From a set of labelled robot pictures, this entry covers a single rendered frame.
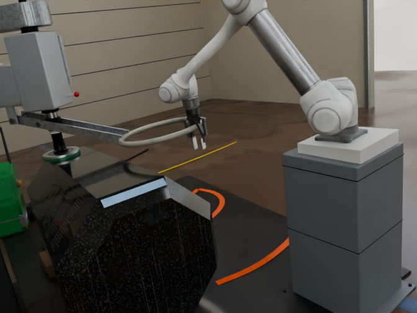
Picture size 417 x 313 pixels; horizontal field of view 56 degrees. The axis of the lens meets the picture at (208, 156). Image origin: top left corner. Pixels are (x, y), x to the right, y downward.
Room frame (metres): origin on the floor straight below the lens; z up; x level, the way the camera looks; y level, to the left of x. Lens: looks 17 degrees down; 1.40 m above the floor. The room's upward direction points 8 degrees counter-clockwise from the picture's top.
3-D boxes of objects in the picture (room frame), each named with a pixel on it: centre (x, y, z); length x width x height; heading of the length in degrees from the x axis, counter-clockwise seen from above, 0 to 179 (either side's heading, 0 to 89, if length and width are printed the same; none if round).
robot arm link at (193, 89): (2.09, 0.07, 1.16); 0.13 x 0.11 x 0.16; 152
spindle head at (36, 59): (2.35, 0.96, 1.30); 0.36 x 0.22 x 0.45; 78
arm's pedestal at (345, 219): (1.77, -0.63, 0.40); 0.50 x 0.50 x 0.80; 37
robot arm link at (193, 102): (2.10, 0.05, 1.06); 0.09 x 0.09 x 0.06
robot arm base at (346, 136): (1.78, -0.61, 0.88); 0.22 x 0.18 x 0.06; 40
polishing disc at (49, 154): (2.34, 0.88, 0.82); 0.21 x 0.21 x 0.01
